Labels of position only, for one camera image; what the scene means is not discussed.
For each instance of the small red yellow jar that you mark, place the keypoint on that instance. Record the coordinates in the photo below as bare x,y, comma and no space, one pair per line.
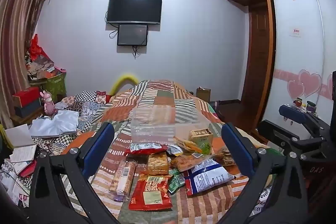
298,102

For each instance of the small cardboard box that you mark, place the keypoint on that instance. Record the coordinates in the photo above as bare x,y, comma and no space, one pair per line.
203,94

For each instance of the red gift box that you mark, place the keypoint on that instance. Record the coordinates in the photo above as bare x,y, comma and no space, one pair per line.
26,95

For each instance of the large red snack packet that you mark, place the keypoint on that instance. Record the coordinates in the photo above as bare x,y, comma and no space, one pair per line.
151,193

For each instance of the purple wrapped candy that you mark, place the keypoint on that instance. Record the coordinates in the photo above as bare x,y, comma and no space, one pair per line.
121,198

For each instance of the yellow foam tube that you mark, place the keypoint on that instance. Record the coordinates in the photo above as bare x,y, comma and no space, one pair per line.
123,82

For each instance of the small dark jar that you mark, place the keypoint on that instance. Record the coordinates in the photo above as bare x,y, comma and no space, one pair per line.
311,106

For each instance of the wooden door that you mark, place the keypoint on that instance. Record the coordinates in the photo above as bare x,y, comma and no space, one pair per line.
258,61

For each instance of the grey box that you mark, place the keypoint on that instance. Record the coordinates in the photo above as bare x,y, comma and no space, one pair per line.
27,109

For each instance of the green patterned box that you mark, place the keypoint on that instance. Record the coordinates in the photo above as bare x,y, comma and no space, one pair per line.
55,85

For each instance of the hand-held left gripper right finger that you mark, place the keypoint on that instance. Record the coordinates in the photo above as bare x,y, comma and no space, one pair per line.
236,150

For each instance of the orange crispy bar packet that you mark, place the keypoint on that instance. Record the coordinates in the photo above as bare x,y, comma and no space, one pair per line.
187,162

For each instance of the pile of papers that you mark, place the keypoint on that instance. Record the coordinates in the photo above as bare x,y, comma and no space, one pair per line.
11,184

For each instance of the clear cookie packet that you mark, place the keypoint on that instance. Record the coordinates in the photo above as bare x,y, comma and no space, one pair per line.
223,155

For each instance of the striped brown curtain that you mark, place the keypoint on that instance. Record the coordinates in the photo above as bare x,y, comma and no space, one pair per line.
18,29

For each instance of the small red snack packet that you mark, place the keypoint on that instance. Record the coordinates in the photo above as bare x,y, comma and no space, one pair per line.
145,148

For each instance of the golden cracker packet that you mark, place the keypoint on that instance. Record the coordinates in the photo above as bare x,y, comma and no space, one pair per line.
157,163

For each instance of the blue white snack bag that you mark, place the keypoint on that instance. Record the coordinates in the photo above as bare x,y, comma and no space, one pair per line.
204,178

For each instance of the small black yellow packet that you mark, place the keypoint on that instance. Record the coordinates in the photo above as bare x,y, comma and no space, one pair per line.
174,150

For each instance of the red book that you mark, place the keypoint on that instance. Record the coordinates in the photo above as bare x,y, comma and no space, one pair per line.
27,169

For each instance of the open lined notebook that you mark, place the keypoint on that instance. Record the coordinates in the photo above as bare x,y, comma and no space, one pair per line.
23,153

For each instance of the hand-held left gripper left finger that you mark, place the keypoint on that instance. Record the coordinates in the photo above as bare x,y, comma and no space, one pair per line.
99,146

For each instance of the pink bunny toy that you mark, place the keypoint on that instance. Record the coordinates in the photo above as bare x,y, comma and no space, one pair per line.
48,104

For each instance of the black white printed cloth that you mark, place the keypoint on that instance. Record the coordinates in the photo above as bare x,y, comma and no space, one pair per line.
262,203

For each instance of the white notebook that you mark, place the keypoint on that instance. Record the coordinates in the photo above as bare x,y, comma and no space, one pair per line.
18,136

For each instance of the clutter pile of cardboard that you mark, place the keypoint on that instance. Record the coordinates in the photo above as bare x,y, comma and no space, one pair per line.
39,66

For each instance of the green drink carton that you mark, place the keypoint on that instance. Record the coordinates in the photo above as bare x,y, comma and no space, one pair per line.
202,141

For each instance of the long cracker packet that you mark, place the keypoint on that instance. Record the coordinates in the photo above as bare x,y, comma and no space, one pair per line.
122,178

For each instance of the clear plastic container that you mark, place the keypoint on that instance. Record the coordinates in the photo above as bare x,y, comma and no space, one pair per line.
155,132

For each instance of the paper notice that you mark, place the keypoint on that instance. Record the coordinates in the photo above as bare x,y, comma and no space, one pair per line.
295,31

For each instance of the black wall television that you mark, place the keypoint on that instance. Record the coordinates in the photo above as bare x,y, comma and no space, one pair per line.
134,8

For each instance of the red plastic bag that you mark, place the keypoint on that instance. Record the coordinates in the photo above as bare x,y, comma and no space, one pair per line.
35,48

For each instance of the white wardrobe door with hearts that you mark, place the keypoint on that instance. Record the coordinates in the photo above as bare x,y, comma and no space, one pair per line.
296,56

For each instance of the checkered patchwork cloth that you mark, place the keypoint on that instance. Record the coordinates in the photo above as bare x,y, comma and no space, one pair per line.
86,103

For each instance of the orange rice cracker packet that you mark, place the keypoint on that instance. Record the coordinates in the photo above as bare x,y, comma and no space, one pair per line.
185,144

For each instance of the small green snack packet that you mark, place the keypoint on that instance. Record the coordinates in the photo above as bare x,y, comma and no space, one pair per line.
176,180

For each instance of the small black wall monitor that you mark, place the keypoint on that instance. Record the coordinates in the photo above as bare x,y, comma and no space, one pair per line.
132,35

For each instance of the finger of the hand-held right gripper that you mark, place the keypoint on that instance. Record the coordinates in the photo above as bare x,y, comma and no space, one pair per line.
292,111
275,133

